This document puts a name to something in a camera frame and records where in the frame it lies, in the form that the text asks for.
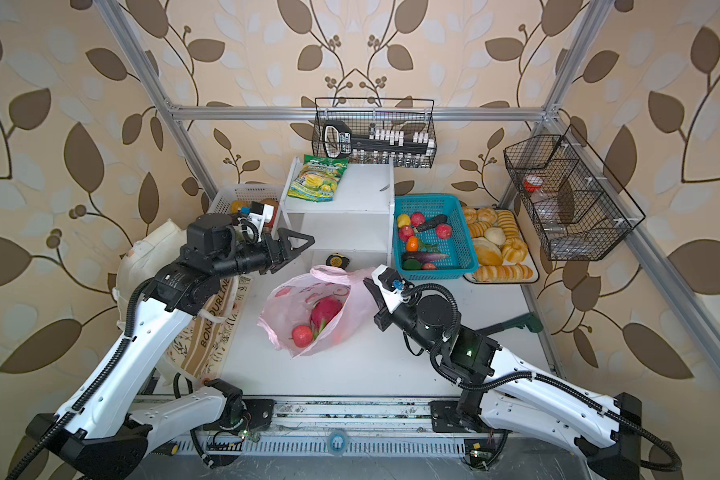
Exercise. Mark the white bread tray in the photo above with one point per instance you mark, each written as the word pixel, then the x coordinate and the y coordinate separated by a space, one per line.
pixel 502 253

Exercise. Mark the green tape dispenser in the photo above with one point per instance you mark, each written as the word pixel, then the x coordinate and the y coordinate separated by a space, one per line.
pixel 527 321

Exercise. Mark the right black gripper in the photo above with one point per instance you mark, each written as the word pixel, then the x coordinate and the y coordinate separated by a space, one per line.
pixel 384 319

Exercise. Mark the pink plastic grocery bag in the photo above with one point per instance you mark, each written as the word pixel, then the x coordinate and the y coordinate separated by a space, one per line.
pixel 290 305

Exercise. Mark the yellow green snack bag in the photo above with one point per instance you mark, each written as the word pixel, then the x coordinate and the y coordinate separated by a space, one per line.
pixel 318 179

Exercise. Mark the red apple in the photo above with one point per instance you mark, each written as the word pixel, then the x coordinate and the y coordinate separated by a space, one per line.
pixel 302 336
pixel 405 233
pixel 417 219

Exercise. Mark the white two-tier shelf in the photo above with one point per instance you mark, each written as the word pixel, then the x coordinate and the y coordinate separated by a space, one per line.
pixel 357 223

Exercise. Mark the black wire basket right wall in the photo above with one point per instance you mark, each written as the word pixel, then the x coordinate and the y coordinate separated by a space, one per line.
pixel 596 209

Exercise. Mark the white plastic vegetable basket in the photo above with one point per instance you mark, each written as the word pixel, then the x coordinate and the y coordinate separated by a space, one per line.
pixel 247 193

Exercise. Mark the small orange persimmon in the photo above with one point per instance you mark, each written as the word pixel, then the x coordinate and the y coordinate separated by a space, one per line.
pixel 412 244

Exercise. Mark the yellow lemon pear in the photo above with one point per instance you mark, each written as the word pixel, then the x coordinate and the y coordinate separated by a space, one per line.
pixel 403 220

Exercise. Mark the pink dragon fruit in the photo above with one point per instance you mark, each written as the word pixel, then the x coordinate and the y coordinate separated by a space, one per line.
pixel 324 311

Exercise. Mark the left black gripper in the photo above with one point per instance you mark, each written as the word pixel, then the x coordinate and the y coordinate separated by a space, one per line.
pixel 282 253

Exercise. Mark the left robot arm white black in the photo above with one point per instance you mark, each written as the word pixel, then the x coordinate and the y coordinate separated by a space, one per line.
pixel 95 432

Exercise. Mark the teal plastic fruit basket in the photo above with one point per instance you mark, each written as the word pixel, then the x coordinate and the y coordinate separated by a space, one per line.
pixel 446 252

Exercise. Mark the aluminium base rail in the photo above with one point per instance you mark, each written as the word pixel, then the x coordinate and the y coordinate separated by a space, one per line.
pixel 388 427

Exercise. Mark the black wire basket wall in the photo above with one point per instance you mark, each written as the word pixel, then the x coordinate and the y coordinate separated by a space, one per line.
pixel 596 209
pixel 374 130

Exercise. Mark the black wire basket back wall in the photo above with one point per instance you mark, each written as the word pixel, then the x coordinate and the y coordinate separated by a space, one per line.
pixel 374 130

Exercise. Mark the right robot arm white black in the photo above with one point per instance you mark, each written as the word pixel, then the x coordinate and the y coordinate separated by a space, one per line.
pixel 514 395

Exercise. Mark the plastic bottle red cap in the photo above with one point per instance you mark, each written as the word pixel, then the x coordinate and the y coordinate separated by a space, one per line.
pixel 545 206

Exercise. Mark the yellow black tape measure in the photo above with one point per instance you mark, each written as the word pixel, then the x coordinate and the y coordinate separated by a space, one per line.
pixel 338 261

